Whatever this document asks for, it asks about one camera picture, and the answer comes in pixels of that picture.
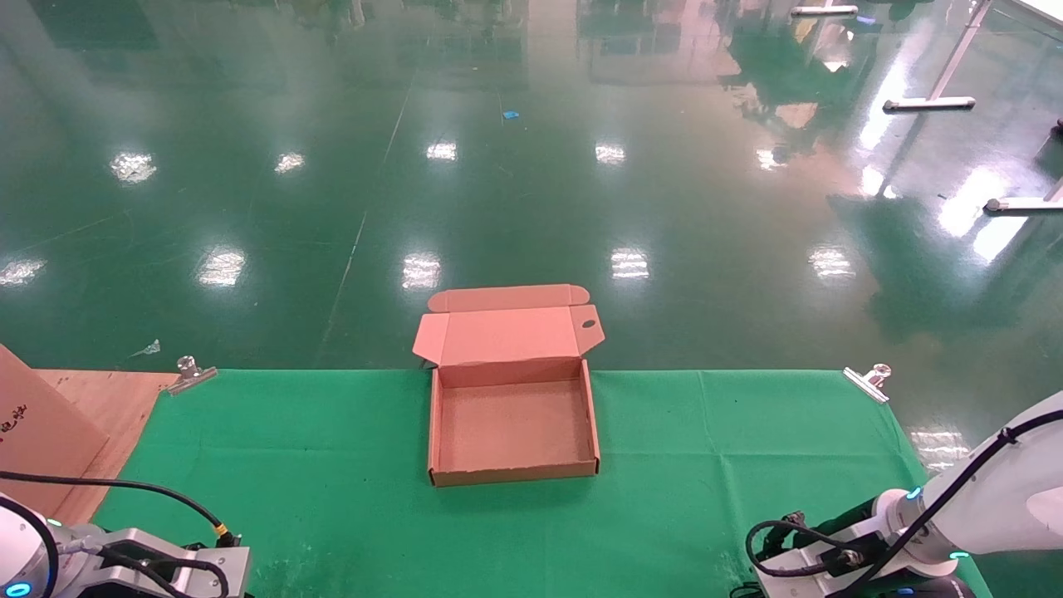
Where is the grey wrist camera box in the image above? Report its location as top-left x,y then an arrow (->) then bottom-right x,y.
79,527 -> 252,598
752,532 -> 881,598

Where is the green tablecloth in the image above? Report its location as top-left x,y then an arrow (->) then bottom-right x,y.
91,370 -> 993,598

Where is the silver spring clip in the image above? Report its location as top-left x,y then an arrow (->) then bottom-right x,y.
843,363 -> 894,405
164,355 -> 218,396

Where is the brown carton with red print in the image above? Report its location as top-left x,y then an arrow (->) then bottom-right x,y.
0,345 -> 110,517

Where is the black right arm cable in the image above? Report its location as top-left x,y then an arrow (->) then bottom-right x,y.
745,409 -> 1063,598

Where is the open flat cardboard box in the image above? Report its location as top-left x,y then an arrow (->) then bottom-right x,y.
413,284 -> 605,488

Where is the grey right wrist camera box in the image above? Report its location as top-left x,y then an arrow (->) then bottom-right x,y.
752,532 -> 881,598

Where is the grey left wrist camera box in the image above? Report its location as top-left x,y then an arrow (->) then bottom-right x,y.
79,527 -> 252,598

